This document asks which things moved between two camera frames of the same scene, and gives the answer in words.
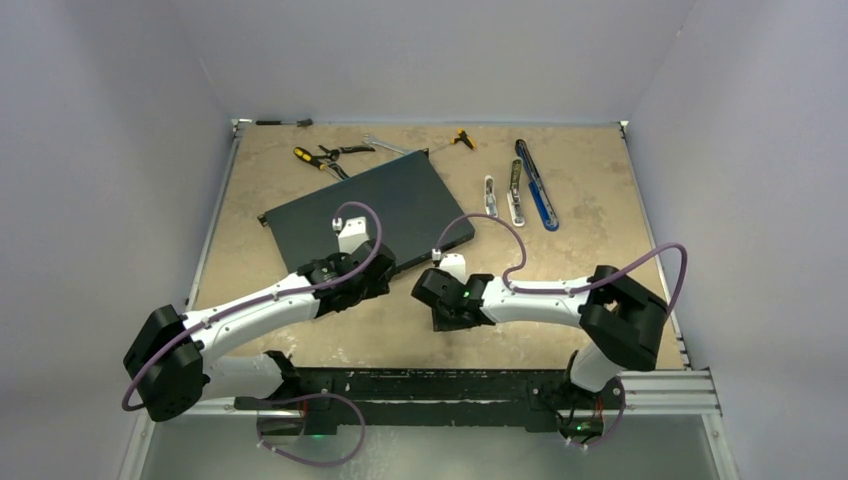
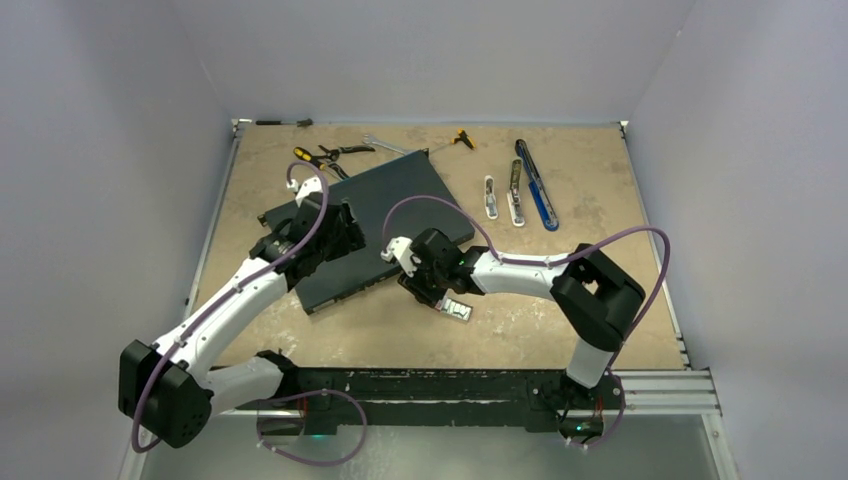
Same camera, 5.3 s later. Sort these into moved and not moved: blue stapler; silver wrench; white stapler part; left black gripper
Moved: left black gripper
Not moved: white stapler part; blue stapler; silver wrench
